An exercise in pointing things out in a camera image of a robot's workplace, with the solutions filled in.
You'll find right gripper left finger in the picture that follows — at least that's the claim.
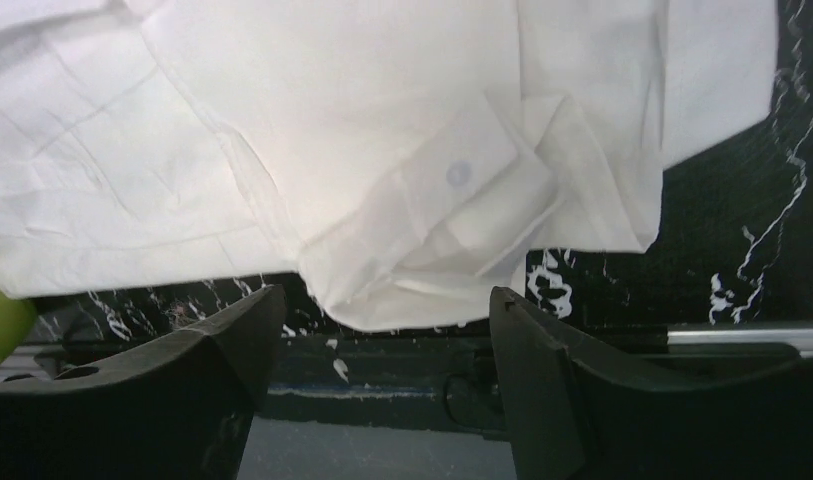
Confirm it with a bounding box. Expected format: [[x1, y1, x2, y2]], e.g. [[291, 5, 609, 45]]
[[0, 286, 287, 479]]

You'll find white cloth sheet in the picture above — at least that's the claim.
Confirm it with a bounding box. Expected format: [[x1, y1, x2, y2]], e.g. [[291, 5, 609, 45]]
[[0, 1, 778, 331]]

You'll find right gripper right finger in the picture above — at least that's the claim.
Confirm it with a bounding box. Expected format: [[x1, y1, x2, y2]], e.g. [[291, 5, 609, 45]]
[[489, 287, 813, 479]]

